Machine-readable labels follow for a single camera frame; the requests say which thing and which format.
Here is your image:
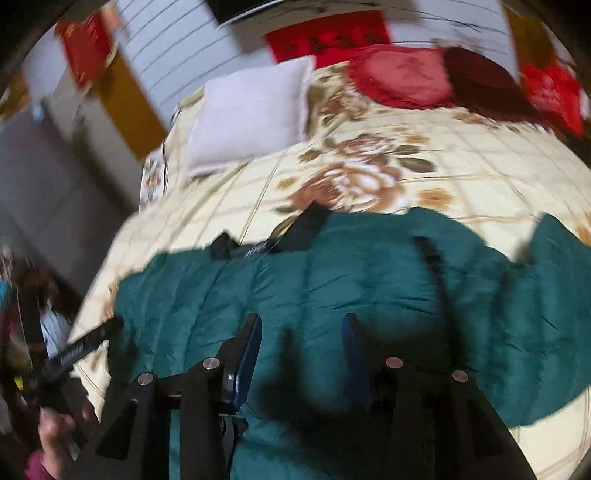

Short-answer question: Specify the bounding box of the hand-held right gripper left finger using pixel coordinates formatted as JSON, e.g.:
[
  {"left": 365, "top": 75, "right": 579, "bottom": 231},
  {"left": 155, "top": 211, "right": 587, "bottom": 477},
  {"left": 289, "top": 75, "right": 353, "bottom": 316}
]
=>
[{"left": 60, "top": 313, "right": 264, "bottom": 480}]

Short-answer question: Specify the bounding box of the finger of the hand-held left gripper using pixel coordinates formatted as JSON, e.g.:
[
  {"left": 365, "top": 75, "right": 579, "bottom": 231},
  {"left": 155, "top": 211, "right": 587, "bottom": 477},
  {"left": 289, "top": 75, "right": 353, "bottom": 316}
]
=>
[{"left": 41, "top": 318, "right": 125, "bottom": 385}]

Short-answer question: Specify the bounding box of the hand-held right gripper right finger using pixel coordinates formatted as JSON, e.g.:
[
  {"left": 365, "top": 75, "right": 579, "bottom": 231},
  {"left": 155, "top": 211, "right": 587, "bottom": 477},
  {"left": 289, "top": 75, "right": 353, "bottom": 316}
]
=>
[{"left": 341, "top": 313, "right": 539, "bottom": 480}]

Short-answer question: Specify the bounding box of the green puffer jacket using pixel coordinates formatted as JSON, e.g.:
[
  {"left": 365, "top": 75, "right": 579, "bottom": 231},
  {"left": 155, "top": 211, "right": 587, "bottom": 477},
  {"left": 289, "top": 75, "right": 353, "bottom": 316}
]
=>
[{"left": 108, "top": 203, "right": 591, "bottom": 480}]

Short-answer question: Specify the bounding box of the person's left forearm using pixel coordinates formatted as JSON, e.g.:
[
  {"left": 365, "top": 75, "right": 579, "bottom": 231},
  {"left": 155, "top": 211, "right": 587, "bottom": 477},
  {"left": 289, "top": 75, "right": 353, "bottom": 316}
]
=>
[{"left": 23, "top": 450, "right": 63, "bottom": 480}]

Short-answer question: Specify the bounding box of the person's left hand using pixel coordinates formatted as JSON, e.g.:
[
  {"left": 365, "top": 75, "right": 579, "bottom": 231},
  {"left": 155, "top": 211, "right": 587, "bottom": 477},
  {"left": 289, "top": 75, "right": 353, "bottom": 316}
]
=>
[{"left": 38, "top": 401, "right": 100, "bottom": 480}]

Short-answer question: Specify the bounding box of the floral cream blanket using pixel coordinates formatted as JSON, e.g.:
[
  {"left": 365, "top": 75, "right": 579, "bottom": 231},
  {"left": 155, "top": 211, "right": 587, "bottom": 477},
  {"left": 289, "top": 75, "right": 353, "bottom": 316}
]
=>
[{"left": 69, "top": 60, "right": 591, "bottom": 480}]

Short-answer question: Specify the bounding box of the white pillow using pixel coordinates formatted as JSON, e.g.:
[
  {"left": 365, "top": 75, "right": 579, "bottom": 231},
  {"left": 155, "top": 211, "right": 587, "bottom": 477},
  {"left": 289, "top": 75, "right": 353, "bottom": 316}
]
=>
[{"left": 185, "top": 55, "right": 317, "bottom": 178}]

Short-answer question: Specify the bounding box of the round pink-red cushion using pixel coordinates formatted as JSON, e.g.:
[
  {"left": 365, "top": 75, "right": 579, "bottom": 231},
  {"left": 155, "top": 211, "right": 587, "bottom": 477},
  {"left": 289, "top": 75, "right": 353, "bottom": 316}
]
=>
[{"left": 346, "top": 45, "right": 455, "bottom": 109}]

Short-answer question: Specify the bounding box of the dark red cushion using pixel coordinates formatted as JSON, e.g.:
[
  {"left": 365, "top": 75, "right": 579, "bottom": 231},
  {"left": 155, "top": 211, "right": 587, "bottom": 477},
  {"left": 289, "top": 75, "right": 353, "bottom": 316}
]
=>
[{"left": 443, "top": 46, "right": 555, "bottom": 130}]

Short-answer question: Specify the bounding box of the red plastic bag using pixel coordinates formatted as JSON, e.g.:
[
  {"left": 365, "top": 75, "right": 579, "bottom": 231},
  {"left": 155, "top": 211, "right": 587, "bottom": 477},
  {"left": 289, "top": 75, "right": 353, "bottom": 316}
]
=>
[{"left": 521, "top": 62, "right": 588, "bottom": 139}]

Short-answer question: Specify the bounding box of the black television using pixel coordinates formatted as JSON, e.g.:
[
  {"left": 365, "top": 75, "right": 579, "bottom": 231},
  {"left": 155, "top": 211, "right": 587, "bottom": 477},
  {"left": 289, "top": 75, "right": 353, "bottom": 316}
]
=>
[{"left": 205, "top": 0, "right": 287, "bottom": 28}]

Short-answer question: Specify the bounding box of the red wall hanging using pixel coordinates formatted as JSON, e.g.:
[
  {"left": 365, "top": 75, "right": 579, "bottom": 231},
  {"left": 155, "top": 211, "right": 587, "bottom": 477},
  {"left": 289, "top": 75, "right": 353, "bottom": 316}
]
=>
[{"left": 55, "top": 11, "right": 122, "bottom": 89}]

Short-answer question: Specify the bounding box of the red wall banner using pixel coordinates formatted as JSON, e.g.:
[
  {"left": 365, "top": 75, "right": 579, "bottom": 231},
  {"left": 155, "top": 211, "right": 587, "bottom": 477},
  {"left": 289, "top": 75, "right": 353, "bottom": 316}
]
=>
[{"left": 263, "top": 11, "right": 389, "bottom": 65}]

